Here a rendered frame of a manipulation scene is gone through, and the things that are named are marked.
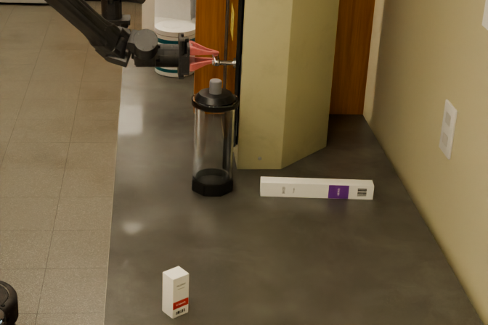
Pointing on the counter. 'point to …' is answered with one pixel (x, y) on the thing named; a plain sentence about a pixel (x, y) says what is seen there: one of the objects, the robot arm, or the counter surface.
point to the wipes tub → (172, 28)
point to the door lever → (221, 61)
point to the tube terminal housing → (287, 59)
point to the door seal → (240, 62)
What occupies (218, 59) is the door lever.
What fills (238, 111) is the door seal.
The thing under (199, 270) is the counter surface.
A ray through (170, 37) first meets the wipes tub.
